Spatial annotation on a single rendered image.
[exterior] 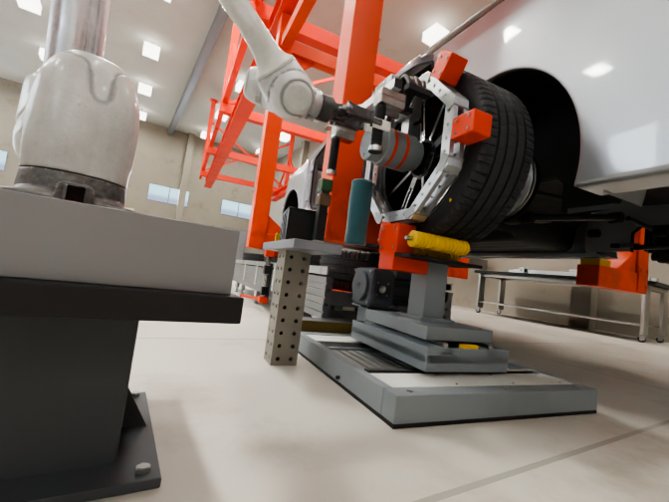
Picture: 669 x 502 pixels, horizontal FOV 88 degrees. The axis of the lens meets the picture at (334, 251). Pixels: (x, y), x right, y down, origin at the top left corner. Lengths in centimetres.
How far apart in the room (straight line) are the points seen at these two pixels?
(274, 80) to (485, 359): 106
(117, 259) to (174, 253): 7
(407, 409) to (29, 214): 83
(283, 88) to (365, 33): 131
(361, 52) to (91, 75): 150
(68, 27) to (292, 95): 47
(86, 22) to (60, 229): 58
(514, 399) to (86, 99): 123
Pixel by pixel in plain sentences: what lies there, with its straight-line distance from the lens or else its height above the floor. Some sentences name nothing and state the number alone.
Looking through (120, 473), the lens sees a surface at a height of 2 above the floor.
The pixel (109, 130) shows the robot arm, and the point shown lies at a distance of 72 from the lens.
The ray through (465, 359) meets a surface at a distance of 126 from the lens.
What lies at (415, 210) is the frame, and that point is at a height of 61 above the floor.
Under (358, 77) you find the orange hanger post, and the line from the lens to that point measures 197.
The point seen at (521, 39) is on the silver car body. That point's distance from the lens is 185.
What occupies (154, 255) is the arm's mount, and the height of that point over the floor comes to 35.
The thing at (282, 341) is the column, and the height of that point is 9.
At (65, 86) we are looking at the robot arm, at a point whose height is 59.
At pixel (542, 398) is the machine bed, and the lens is 132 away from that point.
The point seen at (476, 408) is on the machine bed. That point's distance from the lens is 112.
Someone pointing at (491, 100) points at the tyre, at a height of 97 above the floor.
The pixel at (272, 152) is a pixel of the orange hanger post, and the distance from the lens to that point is 373.
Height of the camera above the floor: 35
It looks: 4 degrees up
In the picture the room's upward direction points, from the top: 7 degrees clockwise
